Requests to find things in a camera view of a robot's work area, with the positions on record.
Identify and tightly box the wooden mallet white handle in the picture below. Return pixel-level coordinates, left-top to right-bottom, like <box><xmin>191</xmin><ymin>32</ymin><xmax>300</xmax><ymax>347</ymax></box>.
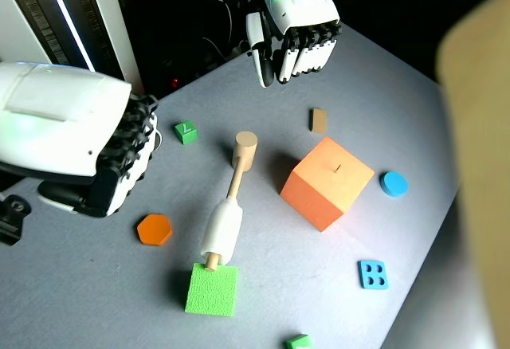
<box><xmin>200</xmin><ymin>131</ymin><xmax>259</xmax><ymax>273</ymax></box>

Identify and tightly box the white cable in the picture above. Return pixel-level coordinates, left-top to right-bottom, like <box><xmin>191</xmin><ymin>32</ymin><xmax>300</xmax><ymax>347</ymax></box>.
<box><xmin>201</xmin><ymin>0</ymin><xmax>240</xmax><ymax>61</ymax></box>

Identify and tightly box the small green letter cube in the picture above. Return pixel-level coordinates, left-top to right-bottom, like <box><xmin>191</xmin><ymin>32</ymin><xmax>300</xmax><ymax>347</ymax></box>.
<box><xmin>174</xmin><ymin>120</ymin><xmax>198</xmax><ymax>145</ymax></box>
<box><xmin>283</xmin><ymin>334</ymin><xmax>314</xmax><ymax>349</ymax></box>

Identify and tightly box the green textured square block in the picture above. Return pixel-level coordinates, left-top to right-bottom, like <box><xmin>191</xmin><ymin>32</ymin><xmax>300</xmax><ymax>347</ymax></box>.
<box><xmin>184</xmin><ymin>261</ymin><xmax>240</xmax><ymax>318</ymax></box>

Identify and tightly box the grey table cloth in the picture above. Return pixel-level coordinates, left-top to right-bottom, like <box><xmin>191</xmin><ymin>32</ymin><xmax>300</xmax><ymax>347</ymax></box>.
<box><xmin>0</xmin><ymin>20</ymin><xmax>463</xmax><ymax>349</ymax></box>

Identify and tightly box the orange hexagon block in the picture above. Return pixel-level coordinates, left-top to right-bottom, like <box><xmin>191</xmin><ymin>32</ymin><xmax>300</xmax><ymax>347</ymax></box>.
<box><xmin>136</xmin><ymin>214</ymin><xmax>174</xmax><ymax>247</ymax></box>

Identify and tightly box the white panel with light strip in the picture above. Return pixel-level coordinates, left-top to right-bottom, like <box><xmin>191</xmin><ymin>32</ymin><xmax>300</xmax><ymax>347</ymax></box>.
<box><xmin>0</xmin><ymin>0</ymin><xmax>144</xmax><ymax>91</ymax></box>

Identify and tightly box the blue four-hole block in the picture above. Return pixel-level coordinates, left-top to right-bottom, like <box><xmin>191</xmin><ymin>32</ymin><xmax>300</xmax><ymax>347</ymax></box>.
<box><xmin>357</xmin><ymin>260</ymin><xmax>390</xmax><ymax>290</ymax></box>

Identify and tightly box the blurred tan board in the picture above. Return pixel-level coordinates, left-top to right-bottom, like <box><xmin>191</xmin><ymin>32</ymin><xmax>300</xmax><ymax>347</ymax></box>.
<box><xmin>436</xmin><ymin>0</ymin><xmax>510</xmax><ymax>349</ymax></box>

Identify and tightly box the blue round disc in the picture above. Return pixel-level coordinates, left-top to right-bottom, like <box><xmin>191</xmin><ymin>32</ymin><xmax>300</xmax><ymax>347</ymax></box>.
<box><xmin>379</xmin><ymin>171</ymin><xmax>409</xmax><ymax>198</ymax></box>

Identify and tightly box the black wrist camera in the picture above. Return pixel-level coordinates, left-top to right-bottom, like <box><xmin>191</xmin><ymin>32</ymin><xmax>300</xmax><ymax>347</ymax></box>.
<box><xmin>0</xmin><ymin>194</ymin><xmax>32</xmax><ymax>246</ymax></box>

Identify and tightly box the brown wooden rectangular block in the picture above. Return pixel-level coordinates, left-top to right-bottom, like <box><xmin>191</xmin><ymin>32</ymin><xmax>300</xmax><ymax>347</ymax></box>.
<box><xmin>308</xmin><ymin>108</ymin><xmax>328</xmax><ymax>134</ymax></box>

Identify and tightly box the large orange cube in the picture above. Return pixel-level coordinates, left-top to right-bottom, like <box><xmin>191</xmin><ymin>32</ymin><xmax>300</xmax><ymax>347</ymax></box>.
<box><xmin>280</xmin><ymin>136</ymin><xmax>375</xmax><ymax>233</ymax></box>

